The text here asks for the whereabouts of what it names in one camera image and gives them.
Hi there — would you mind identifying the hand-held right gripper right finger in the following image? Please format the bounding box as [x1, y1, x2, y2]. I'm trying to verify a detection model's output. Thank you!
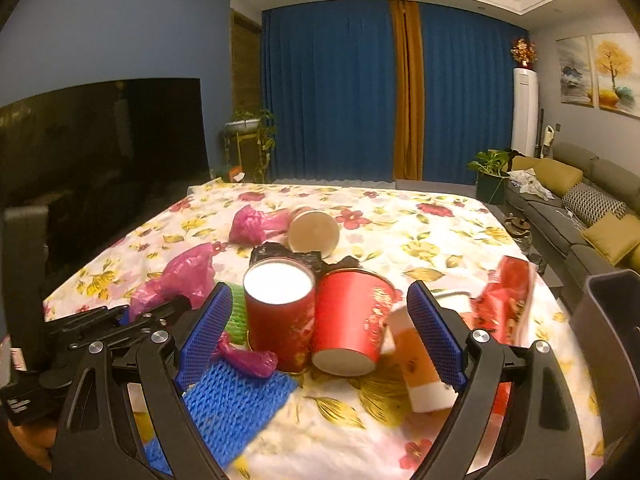
[406, 280, 587, 480]

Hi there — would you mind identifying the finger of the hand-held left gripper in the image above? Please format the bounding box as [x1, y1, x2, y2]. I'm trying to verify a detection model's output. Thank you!
[69, 296, 195, 352]
[46, 304, 132, 337]

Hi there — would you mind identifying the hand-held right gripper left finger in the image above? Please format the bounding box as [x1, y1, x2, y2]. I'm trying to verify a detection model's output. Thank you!
[52, 282, 236, 480]

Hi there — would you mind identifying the green foam net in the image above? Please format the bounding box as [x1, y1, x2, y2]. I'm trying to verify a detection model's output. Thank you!
[222, 282, 251, 346]

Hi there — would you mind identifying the orange and white paper cup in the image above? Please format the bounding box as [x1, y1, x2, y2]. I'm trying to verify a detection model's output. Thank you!
[382, 305, 458, 413]

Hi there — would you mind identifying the small pink plastic bag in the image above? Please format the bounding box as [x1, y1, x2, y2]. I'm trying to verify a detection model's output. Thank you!
[215, 332, 278, 378]

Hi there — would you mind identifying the large pink plastic bag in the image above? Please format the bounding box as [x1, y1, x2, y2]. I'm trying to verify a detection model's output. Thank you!
[129, 242, 218, 318]

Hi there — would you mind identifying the red paper cup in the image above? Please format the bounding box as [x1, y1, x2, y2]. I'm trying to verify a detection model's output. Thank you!
[242, 257, 317, 373]
[311, 269, 396, 377]

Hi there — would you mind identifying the red foil packet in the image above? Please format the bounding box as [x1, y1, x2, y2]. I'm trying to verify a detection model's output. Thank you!
[462, 255, 538, 418]

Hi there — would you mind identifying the blue foam net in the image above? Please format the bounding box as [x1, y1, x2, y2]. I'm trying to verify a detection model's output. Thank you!
[142, 360, 299, 476]

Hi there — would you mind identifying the black plastic bag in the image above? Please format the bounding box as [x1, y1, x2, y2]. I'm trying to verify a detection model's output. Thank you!
[250, 241, 386, 281]

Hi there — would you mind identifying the grey trash bin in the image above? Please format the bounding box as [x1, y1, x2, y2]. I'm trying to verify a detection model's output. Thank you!
[570, 269, 640, 461]

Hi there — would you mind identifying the floral tablecloth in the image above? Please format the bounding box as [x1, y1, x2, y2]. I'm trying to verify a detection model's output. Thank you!
[42, 180, 606, 480]

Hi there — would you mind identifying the crumpled pink plastic bag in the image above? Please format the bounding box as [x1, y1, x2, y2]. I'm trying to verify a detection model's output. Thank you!
[229, 205, 293, 247]

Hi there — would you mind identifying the black television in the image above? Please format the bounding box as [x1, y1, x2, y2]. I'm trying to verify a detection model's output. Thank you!
[0, 77, 211, 306]

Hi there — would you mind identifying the paper cup with beige bottom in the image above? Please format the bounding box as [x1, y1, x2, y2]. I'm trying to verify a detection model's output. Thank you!
[287, 206, 341, 257]

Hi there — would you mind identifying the green plant in dark pot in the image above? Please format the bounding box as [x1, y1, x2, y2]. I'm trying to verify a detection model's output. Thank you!
[467, 149, 512, 205]

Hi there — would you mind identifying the grey sofa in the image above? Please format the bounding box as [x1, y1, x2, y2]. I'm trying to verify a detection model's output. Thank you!
[505, 142, 640, 311]

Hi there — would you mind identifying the white crumpled cloth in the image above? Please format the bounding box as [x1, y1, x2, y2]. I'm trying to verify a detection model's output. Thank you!
[510, 170, 553, 198]

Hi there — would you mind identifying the gold plant stand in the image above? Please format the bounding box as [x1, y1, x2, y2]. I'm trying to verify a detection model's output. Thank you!
[234, 131, 267, 182]

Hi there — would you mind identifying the long yellow cushion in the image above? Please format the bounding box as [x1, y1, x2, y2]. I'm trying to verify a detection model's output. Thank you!
[512, 156, 583, 196]

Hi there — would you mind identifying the square yellow cushion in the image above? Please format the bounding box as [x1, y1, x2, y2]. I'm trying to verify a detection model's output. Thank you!
[582, 212, 640, 266]

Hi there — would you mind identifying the black and white patterned cushion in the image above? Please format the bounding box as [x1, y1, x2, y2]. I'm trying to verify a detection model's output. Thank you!
[562, 182, 628, 226]

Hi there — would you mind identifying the trailing potted plant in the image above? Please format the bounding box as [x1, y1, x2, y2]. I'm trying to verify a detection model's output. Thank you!
[222, 105, 278, 181]

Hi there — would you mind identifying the blue curtain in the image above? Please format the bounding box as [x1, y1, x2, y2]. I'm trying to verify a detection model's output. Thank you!
[261, 1, 398, 183]
[417, 2, 530, 186]

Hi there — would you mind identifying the white standing air conditioner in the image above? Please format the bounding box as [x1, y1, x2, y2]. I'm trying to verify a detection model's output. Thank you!
[511, 67, 540, 158]

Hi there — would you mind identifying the orange curtain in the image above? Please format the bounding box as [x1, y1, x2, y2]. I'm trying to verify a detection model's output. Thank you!
[390, 0, 425, 181]

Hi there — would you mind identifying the red and gold flower ornament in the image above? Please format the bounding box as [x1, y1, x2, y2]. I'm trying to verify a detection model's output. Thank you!
[510, 37, 538, 70]

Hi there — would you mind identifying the grey landscape painting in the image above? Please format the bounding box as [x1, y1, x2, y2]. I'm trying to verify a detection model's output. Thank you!
[556, 36, 596, 107]

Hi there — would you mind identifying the yellow tree painting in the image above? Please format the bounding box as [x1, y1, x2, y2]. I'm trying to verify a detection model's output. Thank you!
[591, 32, 640, 118]

